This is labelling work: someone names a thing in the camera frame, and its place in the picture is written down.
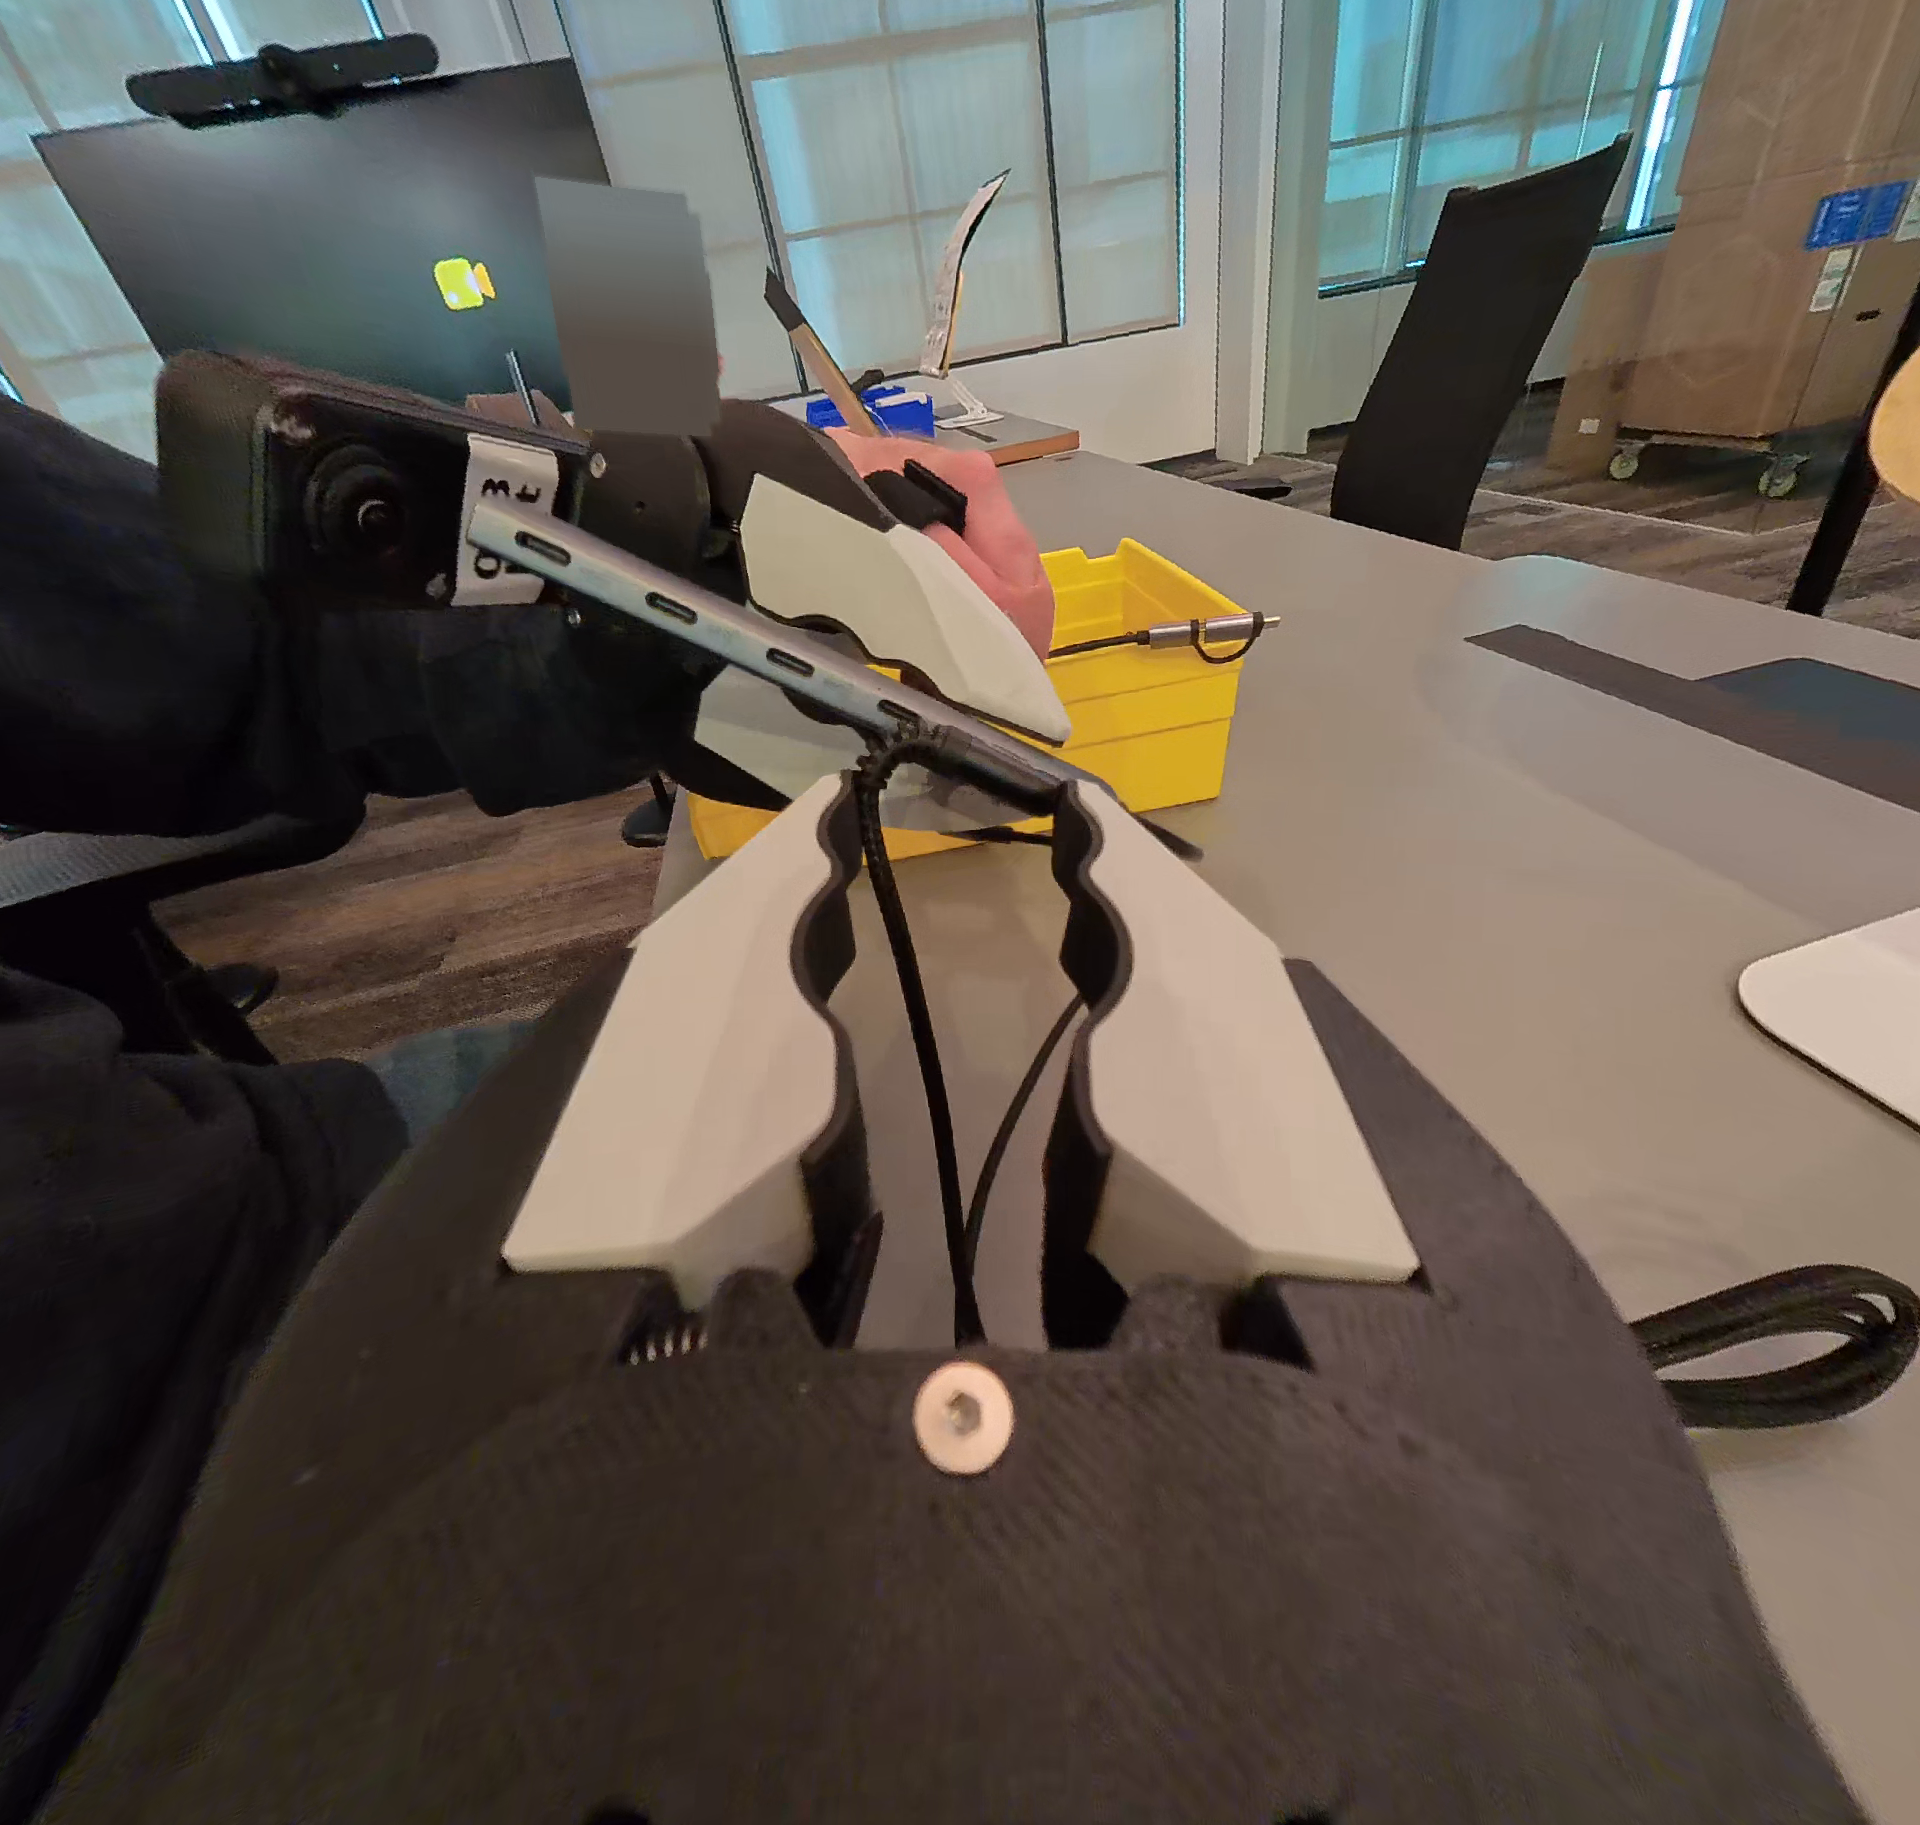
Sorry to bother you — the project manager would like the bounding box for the blue box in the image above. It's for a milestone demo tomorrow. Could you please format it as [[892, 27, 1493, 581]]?
[[801, 377, 940, 443]]

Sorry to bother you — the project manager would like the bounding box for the wooden beam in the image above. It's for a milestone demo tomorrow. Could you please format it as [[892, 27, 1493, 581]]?
[[900, 407, 1084, 473]]

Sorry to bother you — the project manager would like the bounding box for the black webcam bar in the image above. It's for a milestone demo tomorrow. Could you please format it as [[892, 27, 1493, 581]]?
[[127, 38, 439, 127]]

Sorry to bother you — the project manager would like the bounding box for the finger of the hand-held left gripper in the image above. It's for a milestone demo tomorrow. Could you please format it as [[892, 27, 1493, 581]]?
[[739, 475, 1074, 743], [694, 670, 998, 807]]

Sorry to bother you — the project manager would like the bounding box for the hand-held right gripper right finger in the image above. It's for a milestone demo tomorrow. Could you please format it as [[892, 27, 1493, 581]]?
[[1045, 784, 1422, 1294]]

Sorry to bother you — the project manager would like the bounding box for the person's left forearm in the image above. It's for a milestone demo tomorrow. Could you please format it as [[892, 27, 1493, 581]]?
[[0, 400, 737, 845]]

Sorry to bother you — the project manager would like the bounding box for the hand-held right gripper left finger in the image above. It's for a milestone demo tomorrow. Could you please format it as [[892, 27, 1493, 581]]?
[[501, 776, 879, 1279]]

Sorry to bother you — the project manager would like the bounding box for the stack of cardboard boxes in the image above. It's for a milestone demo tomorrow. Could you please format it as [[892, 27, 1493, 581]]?
[[1555, 0, 1920, 494]]

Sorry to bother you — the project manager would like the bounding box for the person's left hand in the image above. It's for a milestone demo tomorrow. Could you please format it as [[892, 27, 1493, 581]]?
[[825, 430, 1058, 659]]

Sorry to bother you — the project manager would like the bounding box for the thick smooth black cable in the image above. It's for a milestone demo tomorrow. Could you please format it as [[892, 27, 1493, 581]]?
[[852, 739, 1920, 1429]]

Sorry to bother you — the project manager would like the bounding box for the black tripod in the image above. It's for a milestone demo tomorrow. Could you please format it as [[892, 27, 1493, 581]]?
[[1790, 282, 1920, 622]]

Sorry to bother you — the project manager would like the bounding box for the short black hub cable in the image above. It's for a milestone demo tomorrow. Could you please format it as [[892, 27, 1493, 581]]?
[[957, 790, 1099, 1258]]

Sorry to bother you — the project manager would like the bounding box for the white stand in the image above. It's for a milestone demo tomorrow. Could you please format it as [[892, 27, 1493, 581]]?
[[1740, 911, 1920, 1129]]

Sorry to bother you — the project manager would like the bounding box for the black display screen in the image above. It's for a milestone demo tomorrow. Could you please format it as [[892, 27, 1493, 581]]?
[[31, 56, 620, 423]]

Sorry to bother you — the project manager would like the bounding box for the black usb-c cable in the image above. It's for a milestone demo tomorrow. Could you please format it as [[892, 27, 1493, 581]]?
[[1051, 609, 1285, 660]]

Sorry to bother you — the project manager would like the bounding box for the grey usb hub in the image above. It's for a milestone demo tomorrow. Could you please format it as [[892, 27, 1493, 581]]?
[[456, 491, 1088, 814]]

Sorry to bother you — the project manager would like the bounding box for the yellow plastic bin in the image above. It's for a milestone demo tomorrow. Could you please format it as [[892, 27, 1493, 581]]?
[[685, 536, 1249, 862]]

